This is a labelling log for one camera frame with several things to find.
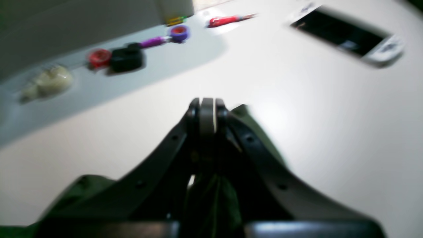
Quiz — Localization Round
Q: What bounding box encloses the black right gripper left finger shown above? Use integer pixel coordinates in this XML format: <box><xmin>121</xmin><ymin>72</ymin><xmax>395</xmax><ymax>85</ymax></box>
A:
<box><xmin>36</xmin><ymin>98</ymin><xmax>200</xmax><ymax>238</ymax></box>

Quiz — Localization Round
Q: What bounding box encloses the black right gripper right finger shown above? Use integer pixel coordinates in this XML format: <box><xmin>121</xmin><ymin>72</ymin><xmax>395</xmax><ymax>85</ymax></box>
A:
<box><xmin>215</xmin><ymin>99</ymin><xmax>385</xmax><ymax>238</ymax></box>

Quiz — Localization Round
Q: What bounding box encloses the dark green t-shirt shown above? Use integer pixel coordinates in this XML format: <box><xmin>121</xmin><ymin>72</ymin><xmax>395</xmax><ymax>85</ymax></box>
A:
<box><xmin>0</xmin><ymin>104</ymin><xmax>288</xmax><ymax>238</ymax></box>

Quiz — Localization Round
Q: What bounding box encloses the red tape roll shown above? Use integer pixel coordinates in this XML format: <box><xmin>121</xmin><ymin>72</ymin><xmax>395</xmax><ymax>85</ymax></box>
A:
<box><xmin>87</xmin><ymin>49</ymin><xmax>112</xmax><ymax>69</ymax></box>

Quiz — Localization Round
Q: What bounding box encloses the white tape dispenser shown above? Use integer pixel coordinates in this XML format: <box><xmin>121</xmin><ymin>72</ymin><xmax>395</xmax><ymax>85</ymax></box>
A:
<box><xmin>19</xmin><ymin>64</ymin><xmax>74</xmax><ymax>103</ymax></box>

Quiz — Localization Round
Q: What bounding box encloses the purple marker pen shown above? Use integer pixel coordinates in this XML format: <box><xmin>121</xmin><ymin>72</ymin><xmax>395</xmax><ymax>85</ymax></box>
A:
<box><xmin>138</xmin><ymin>36</ymin><xmax>172</xmax><ymax>49</ymax></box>

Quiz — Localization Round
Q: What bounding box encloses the purple tape roll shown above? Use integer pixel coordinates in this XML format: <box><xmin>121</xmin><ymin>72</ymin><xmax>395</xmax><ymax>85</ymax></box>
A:
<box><xmin>169</xmin><ymin>25</ymin><xmax>190</xmax><ymax>43</ymax></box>

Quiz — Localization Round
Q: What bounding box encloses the red screwdriver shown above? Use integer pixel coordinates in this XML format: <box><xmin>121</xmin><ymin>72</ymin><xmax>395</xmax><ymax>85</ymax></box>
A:
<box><xmin>208</xmin><ymin>13</ymin><xmax>257</xmax><ymax>28</ymax></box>

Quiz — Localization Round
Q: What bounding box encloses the black action camera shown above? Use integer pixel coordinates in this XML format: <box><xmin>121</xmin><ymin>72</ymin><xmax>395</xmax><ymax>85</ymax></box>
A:
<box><xmin>109</xmin><ymin>43</ymin><xmax>145</xmax><ymax>73</ymax></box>

